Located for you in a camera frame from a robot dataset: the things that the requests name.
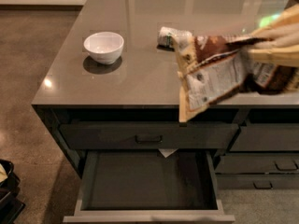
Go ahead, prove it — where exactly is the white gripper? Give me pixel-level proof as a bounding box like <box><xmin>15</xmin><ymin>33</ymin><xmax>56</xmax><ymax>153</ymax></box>
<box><xmin>248</xmin><ymin>5</ymin><xmax>299</xmax><ymax>67</ymax></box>

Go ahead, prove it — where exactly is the brown chip bag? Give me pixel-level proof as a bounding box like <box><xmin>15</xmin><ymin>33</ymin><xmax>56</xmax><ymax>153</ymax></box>
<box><xmin>170</xmin><ymin>34</ymin><xmax>299</xmax><ymax>123</ymax></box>

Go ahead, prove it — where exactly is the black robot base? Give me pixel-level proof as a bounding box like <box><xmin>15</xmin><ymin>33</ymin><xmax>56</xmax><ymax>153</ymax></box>
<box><xmin>0</xmin><ymin>160</ymin><xmax>25</xmax><ymax>224</ymax></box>

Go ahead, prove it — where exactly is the top right drawer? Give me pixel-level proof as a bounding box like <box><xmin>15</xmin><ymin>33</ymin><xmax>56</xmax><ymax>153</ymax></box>
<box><xmin>231</xmin><ymin>123</ymin><xmax>299</xmax><ymax>152</ymax></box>

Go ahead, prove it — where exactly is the middle right drawer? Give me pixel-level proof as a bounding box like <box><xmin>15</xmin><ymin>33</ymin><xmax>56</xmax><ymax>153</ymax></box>
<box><xmin>215</xmin><ymin>154</ymin><xmax>299</xmax><ymax>175</ymax></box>

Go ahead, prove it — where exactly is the bottom right drawer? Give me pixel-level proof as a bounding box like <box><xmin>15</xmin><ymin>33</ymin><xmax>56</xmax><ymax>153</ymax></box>
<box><xmin>217</xmin><ymin>175</ymin><xmax>299</xmax><ymax>189</ymax></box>

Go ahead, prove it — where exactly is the grey counter cabinet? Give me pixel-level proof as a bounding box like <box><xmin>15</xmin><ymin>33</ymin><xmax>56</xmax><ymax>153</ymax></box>
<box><xmin>33</xmin><ymin>0</ymin><xmax>298</xmax><ymax>172</ymax></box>

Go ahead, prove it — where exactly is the open middle drawer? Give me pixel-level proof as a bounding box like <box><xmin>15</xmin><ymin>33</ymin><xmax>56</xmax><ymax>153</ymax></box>
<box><xmin>63</xmin><ymin>149</ymin><xmax>235</xmax><ymax>224</ymax></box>

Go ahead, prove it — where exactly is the top left drawer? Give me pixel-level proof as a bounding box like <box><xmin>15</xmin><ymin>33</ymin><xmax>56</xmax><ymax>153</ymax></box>
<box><xmin>59</xmin><ymin>121</ymin><xmax>238</xmax><ymax>149</ymax></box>

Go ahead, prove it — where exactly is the crushed white green can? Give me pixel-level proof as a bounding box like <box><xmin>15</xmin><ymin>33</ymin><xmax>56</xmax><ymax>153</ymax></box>
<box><xmin>157</xmin><ymin>26</ymin><xmax>192</xmax><ymax>49</ymax></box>

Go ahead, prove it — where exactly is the white paper scrap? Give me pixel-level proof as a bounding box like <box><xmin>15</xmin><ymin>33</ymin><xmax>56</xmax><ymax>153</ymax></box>
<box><xmin>159</xmin><ymin>148</ymin><xmax>176</xmax><ymax>158</ymax></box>

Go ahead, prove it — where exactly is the white ceramic bowl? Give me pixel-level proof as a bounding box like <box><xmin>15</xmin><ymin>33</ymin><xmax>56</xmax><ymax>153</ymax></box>
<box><xmin>83</xmin><ymin>32</ymin><xmax>124</xmax><ymax>64</ymax></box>

